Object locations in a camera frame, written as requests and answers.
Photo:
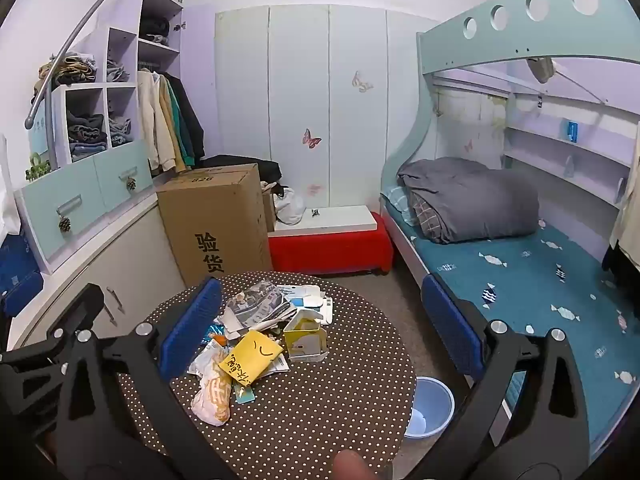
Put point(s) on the brown hanging cloth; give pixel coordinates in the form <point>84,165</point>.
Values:
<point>540,67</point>

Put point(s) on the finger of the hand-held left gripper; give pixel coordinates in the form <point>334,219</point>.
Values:
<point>90,305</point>

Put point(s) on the white cloth bag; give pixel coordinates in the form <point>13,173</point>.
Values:
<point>288,205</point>

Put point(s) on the black folded clothes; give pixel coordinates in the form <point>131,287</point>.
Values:
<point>155,27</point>

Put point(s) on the blue grey folded clothes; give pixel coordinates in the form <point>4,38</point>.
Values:
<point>120,132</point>

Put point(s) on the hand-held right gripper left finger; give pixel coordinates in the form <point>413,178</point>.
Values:
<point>192,330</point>

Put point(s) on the yellow snack packet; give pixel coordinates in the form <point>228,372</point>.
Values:
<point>252,355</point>

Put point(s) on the teal paper card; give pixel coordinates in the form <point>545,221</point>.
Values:
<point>245,396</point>

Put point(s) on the lilac bed shelf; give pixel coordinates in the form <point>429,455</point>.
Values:
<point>565,160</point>

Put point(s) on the blue bag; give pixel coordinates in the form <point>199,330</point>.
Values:
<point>17,270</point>

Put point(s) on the grey quilt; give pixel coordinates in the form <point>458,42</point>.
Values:
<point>475,200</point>

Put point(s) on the white blue paper box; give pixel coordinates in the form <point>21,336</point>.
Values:
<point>305,297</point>

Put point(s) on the dark folded clothes pile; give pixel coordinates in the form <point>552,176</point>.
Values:
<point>87,132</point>

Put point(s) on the white plastic bag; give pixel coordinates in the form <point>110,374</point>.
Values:
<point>6,190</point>

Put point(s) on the round polka-dot table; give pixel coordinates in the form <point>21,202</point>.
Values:
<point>310,410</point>

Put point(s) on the white orange snack bag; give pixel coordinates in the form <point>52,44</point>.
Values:
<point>212,392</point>

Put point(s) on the person's right hand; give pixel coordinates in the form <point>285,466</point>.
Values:
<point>350,466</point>

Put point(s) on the small blue box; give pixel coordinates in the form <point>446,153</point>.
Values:
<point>571,129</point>

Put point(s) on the beige low cabinet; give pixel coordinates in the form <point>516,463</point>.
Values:
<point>140,260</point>

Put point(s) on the white hanging cloth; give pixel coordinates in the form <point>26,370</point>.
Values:
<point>631,195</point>

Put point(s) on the white board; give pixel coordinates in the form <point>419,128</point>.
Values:
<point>330,220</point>

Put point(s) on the teal drawer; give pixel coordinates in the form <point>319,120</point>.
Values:
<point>120,167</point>
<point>60,200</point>

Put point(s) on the brown clothes pile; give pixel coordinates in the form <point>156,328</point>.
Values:
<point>70,67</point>

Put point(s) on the green plant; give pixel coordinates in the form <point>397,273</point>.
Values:
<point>37,169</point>

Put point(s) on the yellow white carton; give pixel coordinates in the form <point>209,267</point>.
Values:
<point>302,342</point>

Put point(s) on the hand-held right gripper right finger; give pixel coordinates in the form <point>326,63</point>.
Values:
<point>450,325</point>

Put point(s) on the white wardrobe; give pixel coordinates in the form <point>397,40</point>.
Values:
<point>300,85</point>

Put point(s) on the teal candy-print bed sheet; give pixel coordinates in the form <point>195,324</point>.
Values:
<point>525,280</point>

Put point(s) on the lilac shelf unit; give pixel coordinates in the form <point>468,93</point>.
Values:
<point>122,10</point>

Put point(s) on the yellow hanging jacket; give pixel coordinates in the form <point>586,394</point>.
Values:
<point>171,135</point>

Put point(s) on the blue plastic wrapper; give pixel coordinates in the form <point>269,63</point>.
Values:
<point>214,332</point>

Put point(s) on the pink butterfly sticker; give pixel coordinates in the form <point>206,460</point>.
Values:
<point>311,138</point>

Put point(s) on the green hanging jacket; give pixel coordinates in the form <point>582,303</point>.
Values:
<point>179,115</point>

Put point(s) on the pine cone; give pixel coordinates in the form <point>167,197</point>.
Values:
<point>131,183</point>
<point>65,224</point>

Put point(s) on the black hanging cloth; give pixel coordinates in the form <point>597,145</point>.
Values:
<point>620,260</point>

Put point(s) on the red ottoman bench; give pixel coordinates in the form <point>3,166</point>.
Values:
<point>330,252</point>

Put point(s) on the blue striped pillow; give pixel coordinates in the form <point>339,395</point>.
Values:
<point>400,200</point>

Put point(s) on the beige butterfly sticker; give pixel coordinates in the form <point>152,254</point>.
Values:
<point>362,82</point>

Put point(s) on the large cardboard box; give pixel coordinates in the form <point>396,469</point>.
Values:
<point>215,220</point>

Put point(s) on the blue plastic basin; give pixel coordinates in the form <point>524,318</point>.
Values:
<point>430,400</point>

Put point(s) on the grey printed foil wrapper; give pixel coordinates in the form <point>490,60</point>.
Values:
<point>255,305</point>

